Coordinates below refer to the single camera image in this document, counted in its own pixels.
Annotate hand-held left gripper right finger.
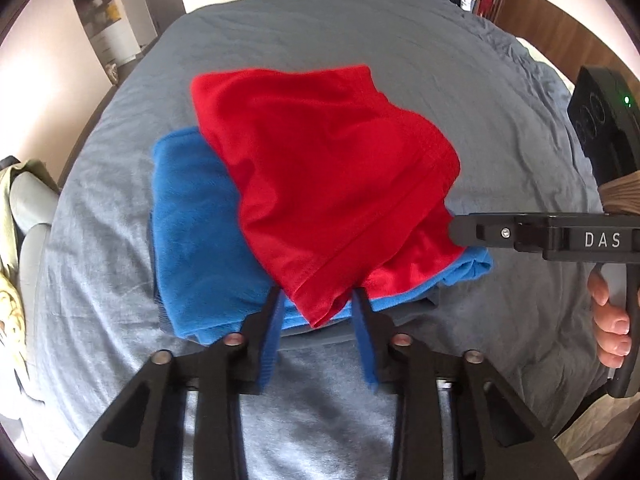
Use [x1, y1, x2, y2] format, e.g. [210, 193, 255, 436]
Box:
[351, 287, 581, 480]

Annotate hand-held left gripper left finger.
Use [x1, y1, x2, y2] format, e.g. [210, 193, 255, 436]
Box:
[56, 285, 286, 480]

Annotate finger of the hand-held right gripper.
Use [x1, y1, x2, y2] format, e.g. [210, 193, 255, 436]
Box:
[448, 212, 551, 256]

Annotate red pants with white stripe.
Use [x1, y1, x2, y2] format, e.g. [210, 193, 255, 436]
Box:
[190, 64, 468, 330]

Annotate person's right hand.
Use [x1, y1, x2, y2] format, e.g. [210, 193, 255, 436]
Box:
[587, 265, 631, 367]

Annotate black folded garment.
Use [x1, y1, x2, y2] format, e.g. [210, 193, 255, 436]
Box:
[149, 210, 443, 352]

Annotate blue folded garment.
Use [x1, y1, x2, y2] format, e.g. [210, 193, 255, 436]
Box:
[151, 126, 493, 347]

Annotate white pillow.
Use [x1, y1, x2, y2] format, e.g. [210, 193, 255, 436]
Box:
[517, 35, 576, 83]

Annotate cream crinkled bag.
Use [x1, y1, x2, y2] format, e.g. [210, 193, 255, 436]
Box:
[555, 385, 640, 480]

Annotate brown wooden headboard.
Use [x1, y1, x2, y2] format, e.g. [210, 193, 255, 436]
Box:
[492, 0, 640, 91]

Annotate grey blanket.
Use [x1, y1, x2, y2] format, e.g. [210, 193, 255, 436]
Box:
[15, 0, 621, 480]

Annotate grey chair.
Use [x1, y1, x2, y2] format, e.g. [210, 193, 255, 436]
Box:
[10, 172, 58, 311]

